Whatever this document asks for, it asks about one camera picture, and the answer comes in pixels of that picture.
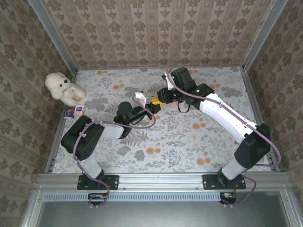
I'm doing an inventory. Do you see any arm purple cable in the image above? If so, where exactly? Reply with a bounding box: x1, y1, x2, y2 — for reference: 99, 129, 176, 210
165, 61, 282, 209
72, 94, 157, 210

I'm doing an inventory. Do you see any aluminium mounting rail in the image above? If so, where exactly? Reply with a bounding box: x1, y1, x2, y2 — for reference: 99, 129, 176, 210
35, 172, 291, 190

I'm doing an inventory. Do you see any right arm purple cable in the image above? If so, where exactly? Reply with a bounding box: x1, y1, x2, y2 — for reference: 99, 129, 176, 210
165, 61, 282, 209

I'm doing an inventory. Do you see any grey metal sheet panel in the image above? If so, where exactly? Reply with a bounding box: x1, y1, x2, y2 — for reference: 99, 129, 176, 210
35, 191, 293, 227

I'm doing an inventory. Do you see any small pink tissue box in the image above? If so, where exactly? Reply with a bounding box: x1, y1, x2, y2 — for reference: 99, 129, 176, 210
73, 105, 86, 117

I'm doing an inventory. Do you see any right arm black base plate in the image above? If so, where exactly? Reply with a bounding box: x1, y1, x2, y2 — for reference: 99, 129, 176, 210
202, 174, 247, 190

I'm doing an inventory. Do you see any small circuit board with connectors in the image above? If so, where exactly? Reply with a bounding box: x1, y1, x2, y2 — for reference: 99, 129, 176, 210
88, 192, 107, 201
219, 192, 237, 201

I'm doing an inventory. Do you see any aluminium side rail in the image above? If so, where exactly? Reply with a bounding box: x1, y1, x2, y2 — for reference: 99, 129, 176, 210
240, 67, 280, 172
44, 68, 80, 175

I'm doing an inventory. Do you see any grey slotted cable duct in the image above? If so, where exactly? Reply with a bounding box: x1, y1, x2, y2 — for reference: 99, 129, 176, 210
44, 192, 220, 202

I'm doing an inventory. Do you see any aluminium corner post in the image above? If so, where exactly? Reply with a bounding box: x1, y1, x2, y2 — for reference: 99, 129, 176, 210
28, 0, 79, 74
241, 0, 288, 71

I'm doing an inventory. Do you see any white teddy bear plush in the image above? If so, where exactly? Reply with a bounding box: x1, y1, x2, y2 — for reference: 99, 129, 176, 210
45, 72, 87, 106

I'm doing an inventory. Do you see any floral patterned table mat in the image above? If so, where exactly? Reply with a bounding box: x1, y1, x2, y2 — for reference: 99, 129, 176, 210
52, 67, 273, 173

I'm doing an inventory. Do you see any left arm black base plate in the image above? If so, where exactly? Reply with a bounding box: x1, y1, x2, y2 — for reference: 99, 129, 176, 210
77, 174, 119, 190

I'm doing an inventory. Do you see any small blue box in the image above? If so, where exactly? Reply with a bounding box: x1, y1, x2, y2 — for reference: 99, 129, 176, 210
64, 107, 75, 120

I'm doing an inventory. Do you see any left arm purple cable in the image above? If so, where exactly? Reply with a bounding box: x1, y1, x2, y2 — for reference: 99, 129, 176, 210
72, 94, 157, 210

